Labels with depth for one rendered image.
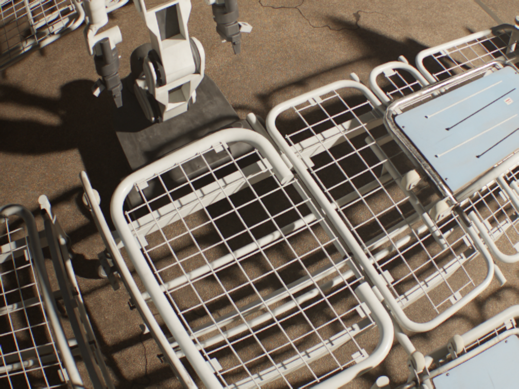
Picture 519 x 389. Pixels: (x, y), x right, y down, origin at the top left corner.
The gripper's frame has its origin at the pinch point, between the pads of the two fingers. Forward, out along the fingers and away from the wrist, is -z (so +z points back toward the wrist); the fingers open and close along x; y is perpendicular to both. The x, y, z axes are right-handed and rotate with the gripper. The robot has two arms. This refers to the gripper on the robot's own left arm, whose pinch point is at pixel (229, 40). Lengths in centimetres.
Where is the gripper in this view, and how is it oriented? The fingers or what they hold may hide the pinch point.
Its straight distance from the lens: 219.9
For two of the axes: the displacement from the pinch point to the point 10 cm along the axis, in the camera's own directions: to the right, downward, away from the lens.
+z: -0.9, -6.8, -7.3
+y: 8.7, -4.1, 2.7
